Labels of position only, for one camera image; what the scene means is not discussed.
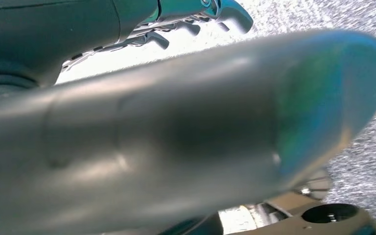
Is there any robot left arm ribbed sleeve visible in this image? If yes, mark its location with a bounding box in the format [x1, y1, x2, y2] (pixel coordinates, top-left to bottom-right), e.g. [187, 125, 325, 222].
[0, 55, 41, 98]

